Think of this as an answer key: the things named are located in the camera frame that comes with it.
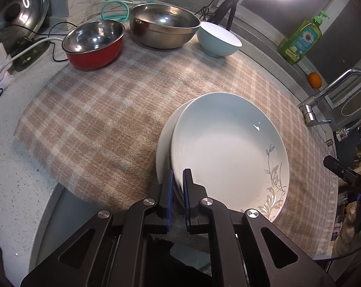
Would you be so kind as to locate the white power strip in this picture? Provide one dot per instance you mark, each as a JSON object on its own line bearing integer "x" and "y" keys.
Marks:
{"x": 2, "y": 79}

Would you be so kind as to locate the dark green dish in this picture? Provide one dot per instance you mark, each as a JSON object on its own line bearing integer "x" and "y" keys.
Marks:
{"x": 34, "y": 54}

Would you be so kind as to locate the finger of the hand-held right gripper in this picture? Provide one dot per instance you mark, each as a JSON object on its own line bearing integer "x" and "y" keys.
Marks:
{"x": 339, "y": 169}

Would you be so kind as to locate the green dish soap bottle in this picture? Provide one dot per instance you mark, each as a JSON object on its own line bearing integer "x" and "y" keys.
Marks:
{"x": 303, "y": 40}

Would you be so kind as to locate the rose print white plate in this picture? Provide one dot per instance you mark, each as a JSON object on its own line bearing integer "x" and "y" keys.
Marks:
{"x": 164, "y": 146}

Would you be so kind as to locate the person's right hand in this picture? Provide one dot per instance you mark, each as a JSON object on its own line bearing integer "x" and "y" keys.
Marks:
{"x": 348, "y": 233}

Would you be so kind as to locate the black tripod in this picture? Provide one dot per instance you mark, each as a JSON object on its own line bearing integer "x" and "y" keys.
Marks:
{"x": 228, "y": 15}

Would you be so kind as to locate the leaf print white plate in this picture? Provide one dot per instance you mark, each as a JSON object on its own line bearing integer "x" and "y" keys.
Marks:
{"x": 228, "y": 149}

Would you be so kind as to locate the large steel bowl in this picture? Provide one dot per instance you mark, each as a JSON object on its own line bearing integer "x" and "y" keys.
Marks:
{"x": 165, "y": 36}

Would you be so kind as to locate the orange fruit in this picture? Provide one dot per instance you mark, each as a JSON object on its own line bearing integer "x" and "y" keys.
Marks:
{"x": 314, "y": 80}

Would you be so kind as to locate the chrome faucet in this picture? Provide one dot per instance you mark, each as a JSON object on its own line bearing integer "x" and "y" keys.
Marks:
{"x": 333, "y": 85}

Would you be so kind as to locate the red steel bowl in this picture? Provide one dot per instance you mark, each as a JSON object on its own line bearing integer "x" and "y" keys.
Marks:
{"x": 93, "y": 56}

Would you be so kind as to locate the light blue bowl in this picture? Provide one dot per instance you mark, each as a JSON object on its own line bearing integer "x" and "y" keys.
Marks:
{"x": 216, "y": 46}

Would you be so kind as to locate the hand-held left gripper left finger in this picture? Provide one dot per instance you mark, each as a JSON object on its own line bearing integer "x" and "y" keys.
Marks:
{"x": 168, "y": 200}

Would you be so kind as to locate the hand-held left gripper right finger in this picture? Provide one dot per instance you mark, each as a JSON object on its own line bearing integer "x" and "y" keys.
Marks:
{"x": 186, "y": 200}

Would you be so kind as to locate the beige plaid cloth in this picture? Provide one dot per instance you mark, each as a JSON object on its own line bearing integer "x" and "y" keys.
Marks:
{"x": 108, "y": 110}

